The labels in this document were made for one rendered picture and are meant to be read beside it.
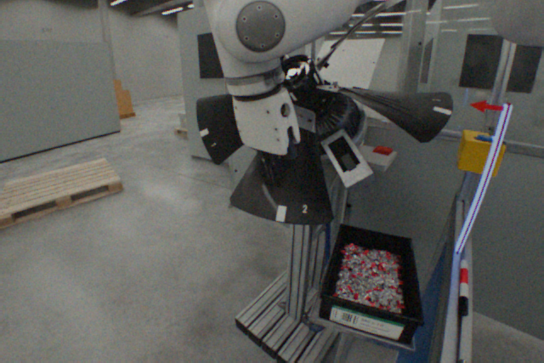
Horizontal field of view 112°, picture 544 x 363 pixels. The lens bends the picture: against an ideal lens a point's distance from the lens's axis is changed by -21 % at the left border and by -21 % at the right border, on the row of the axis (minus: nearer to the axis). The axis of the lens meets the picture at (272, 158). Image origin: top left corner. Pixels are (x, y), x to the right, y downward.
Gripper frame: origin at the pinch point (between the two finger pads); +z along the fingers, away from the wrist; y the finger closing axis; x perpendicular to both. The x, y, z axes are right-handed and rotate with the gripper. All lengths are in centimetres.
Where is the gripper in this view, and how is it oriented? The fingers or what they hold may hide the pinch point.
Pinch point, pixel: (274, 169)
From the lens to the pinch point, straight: 43.1
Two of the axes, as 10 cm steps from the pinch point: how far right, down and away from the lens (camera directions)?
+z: 1.8, 8.1, 5.6
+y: -7.7, -2.3, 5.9
